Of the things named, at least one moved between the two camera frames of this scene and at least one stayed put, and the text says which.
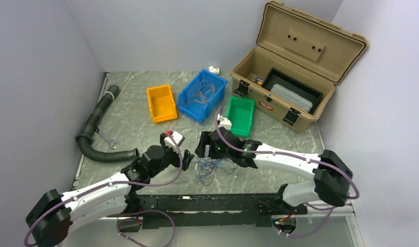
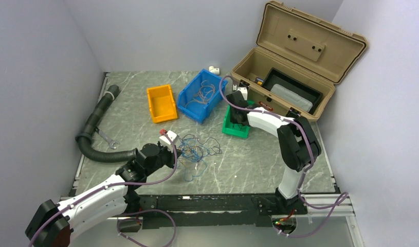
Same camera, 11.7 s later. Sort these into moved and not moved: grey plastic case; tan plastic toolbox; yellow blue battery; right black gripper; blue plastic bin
Moved: right black gripper
Not moved: tan plastic toolbox; yellow blue battery; blue plastic bin; grey plastic case
